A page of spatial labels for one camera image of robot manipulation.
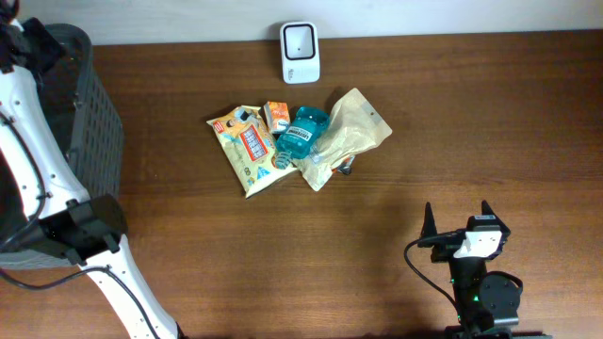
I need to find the grey plastic mesh basket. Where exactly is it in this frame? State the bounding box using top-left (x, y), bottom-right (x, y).
top-left (0, 23), bottom-right (125, 270)

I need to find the kraft paper pouch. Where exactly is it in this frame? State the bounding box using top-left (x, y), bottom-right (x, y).
top-left (296, 88), bottom-right (392, 191)

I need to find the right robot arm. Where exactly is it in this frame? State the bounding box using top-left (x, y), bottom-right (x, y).
top-left (416, 201), bottom-right (546, 338)

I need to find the yellow wet wipes pack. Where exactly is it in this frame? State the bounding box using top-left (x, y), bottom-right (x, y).
top-left (206, 105), bottom-right (298, 199)

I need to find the teal mouthwash bottle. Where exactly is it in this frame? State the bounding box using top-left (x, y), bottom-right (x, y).
top-left (275, 106), bottom-right (330, 170)

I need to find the orange tissue pack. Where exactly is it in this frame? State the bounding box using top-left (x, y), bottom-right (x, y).
top-left (263, 101), bottom-right (290, 135)

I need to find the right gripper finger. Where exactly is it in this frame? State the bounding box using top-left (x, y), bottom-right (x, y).
top-left (420, 202), bottom-right (438, 239)
top-left (481, 200), bottom-right (505, 226)

